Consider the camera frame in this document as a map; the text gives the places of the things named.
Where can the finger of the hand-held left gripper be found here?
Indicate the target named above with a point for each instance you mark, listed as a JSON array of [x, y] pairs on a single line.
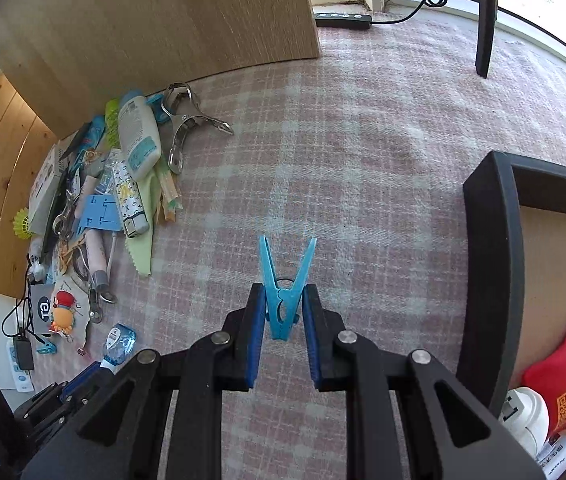
[[85, 380]]

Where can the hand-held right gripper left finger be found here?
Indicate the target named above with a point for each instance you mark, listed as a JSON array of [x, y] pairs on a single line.
[[258, 340]]

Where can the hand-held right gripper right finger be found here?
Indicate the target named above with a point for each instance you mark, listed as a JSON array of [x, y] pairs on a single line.
[[312, 340]]

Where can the blue clothespin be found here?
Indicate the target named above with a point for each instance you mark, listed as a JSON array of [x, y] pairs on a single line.
[[280, 310]]

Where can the small blue liquid bottle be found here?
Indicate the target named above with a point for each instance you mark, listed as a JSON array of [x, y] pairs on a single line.
[[120, 342]]

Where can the cartoon badge reel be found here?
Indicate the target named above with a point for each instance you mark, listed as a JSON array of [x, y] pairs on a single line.
[[64, 315]]

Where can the pale green cloth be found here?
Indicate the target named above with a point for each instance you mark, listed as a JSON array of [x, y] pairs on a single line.
[[140, 250]]

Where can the black tray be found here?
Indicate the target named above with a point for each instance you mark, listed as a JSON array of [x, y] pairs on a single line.
[[493, 260]]

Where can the metal tongs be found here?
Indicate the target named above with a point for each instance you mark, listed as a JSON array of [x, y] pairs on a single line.
[[183, 132]]

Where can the white lotion bottle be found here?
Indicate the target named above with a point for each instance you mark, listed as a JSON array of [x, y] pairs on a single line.
[[138, 130]]

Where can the steel spring clip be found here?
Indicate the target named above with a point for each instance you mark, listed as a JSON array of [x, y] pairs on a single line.
[[178, 96]]

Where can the plaid cloth covered desktop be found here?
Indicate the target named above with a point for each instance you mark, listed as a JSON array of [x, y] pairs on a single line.
[[363, 135]]

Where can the white power strip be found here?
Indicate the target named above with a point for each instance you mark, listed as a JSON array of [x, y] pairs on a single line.
[[20, 380]]

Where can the small blue clip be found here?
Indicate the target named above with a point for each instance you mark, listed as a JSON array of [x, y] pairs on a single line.
[[47, 348]]

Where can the black power adapter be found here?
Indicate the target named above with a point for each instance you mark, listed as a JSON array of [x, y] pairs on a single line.
[[24, 352]]

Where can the grey card round black logo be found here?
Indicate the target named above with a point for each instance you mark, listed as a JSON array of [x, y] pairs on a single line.
[[43, 307]]

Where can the pink tube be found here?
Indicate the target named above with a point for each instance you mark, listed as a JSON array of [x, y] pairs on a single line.
[[97, 260]]

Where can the blue plastic stand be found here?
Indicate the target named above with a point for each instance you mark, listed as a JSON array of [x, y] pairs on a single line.
[[98, 212]]

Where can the yellow shuttlecock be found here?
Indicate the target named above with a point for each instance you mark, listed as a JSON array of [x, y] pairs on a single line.
[[23, 222]]

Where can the white patterned lighter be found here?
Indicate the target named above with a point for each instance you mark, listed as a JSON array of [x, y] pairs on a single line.
[[130, 205]]

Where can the white printed carton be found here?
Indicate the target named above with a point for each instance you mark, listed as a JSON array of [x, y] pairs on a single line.
[[45, 185]]

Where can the white charger plug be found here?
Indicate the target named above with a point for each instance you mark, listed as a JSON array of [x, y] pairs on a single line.
[[528, 415]]

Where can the blue wrapped packet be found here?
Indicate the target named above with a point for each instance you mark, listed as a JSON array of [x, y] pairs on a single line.
[[94, 135]]

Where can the red cloth bag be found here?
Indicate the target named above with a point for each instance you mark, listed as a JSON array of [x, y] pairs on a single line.
[[563, 375]]

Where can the black power strip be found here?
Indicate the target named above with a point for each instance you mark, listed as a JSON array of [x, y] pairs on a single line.
[[343, 19]]

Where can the light wooden board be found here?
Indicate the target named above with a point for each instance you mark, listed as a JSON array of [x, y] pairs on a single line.
[[163, 25]]

